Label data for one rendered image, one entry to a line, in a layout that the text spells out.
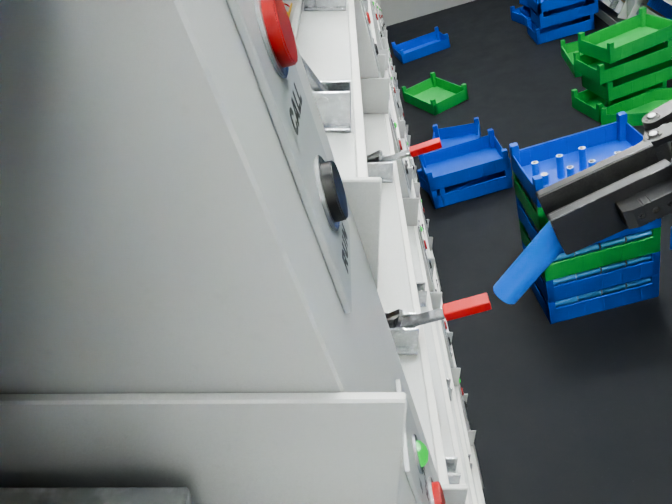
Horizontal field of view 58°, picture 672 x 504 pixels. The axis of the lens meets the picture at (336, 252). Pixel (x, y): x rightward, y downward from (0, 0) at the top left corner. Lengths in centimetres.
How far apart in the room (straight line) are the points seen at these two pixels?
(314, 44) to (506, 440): 122
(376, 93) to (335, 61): 37
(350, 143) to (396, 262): 23
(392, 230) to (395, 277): 8
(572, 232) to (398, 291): 20
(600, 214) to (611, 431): 123
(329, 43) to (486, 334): 138
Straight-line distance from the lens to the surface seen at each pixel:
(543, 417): 160
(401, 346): 48
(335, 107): 36
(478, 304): 46
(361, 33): 82
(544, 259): 40
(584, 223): 38
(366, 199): 22
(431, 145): 68
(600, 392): 165
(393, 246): 59
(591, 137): 175
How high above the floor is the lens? 129
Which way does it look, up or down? 35 degrees down
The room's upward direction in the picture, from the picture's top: 20 degrees counter-clockwise
